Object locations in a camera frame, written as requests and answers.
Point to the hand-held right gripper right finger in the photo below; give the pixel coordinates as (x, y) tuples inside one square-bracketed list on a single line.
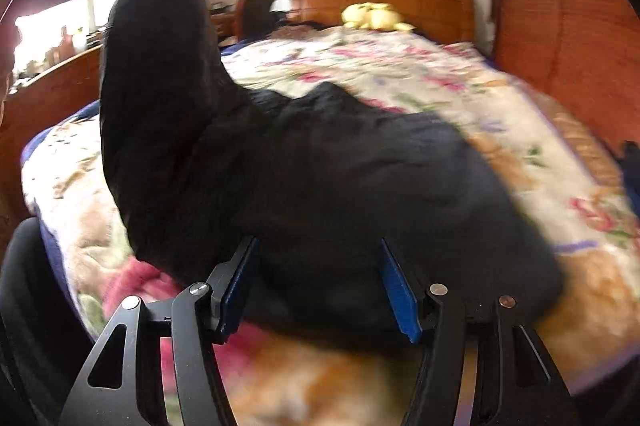
[(400, 296)]

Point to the yellow plush toy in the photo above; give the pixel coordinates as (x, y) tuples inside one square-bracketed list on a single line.
[(375, 16)]

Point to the wooden bed headboard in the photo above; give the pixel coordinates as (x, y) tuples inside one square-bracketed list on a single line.
[(425, 4)]

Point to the dark cloth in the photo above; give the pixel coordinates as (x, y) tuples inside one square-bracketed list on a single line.
[(30, 306)]

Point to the dark navy jacket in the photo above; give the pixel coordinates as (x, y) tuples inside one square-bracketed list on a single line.
[(325, 181)]

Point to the wooden chair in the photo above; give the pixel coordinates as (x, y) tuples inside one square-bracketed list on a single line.
[(257, 14)]

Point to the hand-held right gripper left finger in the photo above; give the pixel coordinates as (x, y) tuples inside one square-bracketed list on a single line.
[(237, 296)]

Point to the floral blanket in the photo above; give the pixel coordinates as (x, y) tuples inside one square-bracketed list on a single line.
[(425, 71)]

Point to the wooden slatted wardrobe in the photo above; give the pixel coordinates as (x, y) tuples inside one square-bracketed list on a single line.
[(560, 6)]

